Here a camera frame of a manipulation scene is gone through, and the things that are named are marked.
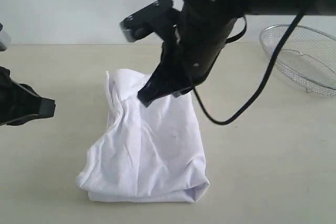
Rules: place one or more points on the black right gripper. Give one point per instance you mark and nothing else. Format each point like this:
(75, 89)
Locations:
(183, 65)

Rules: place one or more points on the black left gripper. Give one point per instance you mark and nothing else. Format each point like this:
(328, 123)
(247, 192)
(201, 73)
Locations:
(21, 104)

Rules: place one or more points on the white t-shirt red print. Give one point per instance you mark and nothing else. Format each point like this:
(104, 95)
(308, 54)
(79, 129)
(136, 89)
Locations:
(146, 154)

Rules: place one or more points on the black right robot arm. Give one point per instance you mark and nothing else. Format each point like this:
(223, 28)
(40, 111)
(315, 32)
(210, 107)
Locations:
(219, 16)

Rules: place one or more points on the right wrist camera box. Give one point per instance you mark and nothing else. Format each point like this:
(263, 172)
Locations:
(159, 17)

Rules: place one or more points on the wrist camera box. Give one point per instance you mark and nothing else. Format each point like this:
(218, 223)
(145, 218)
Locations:
(159, 17)
(5, 39)

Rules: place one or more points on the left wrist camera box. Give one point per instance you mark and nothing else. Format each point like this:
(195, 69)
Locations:
(5, 39)

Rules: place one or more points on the metal wire mesh basket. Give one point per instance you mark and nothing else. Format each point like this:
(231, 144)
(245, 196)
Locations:
(308, 59)

